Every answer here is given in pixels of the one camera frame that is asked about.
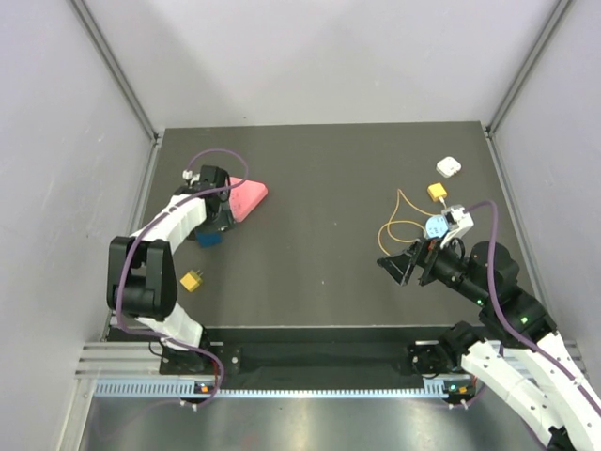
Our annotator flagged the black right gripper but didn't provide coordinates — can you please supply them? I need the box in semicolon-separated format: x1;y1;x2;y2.
377;227;488;305

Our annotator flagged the pink triangular power strip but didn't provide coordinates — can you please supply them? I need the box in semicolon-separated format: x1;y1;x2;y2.
229;180;269;223

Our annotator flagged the blue cube socket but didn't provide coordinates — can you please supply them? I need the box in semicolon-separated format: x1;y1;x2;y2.
195;232;223;248

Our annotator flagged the yellow plug adapter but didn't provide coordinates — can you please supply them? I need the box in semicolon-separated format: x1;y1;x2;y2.
179;271;203;292

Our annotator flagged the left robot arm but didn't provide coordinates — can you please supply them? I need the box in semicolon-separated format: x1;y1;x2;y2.
106;165;235;373

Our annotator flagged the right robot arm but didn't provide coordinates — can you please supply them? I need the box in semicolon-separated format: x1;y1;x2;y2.
377;239;600;450

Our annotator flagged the round light blue power strip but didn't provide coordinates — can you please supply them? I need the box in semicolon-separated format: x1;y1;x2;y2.
424;214;450;240

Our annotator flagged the orange charger block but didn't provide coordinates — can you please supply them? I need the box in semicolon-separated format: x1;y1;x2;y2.
427;183;448;202

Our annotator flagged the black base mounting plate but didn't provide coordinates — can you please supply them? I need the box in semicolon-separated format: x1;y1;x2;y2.
159;326;470;377

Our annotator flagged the white square charger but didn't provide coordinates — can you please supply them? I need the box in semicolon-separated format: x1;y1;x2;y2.
436;156;462;179

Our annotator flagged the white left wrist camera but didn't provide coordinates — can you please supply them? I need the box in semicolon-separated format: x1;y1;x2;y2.
182;169;200;186

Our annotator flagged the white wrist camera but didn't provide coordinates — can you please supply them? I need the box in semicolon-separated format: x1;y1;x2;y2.
441;205;474;248
182;169;200;186

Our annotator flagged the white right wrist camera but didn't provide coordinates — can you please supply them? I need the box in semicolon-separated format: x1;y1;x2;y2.
441;205;474;248

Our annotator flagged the grey slotted cable duct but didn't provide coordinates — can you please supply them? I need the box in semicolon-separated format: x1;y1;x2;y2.
93;379;475;399

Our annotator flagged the aluminium frame rail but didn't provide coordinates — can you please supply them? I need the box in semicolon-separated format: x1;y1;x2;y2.
75;342;214;380

